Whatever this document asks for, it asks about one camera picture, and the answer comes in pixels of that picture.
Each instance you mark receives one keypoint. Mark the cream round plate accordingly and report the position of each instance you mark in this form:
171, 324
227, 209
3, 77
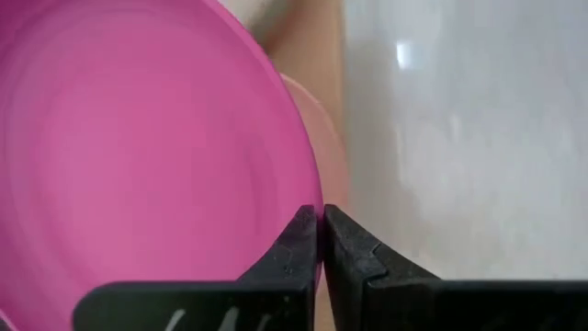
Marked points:
331, 151

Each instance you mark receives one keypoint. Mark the pink round plate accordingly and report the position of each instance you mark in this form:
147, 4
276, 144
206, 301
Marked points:
138, 151

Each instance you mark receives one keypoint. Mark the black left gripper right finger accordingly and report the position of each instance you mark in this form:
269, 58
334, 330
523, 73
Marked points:
390, 299

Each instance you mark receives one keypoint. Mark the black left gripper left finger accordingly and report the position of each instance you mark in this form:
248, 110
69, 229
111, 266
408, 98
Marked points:
275, 299

